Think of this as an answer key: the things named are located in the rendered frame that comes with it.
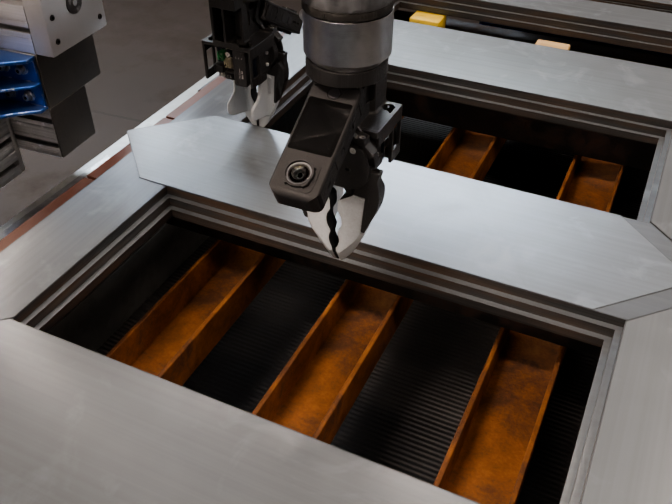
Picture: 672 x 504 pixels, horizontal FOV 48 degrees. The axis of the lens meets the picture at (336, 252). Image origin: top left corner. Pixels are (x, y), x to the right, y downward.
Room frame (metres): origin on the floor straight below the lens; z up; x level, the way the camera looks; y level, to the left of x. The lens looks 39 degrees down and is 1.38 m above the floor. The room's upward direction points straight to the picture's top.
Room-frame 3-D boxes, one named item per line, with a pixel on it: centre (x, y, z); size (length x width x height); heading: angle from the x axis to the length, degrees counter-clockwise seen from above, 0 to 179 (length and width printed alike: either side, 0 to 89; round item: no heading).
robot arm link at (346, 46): (0.60, -0.01, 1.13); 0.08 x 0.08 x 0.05
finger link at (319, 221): (0.61, 0.00, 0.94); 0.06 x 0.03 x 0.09; 155
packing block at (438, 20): (1.43, -0.18, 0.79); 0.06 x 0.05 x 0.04; 65
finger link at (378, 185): (0.58, -0.02, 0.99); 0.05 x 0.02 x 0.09; 65
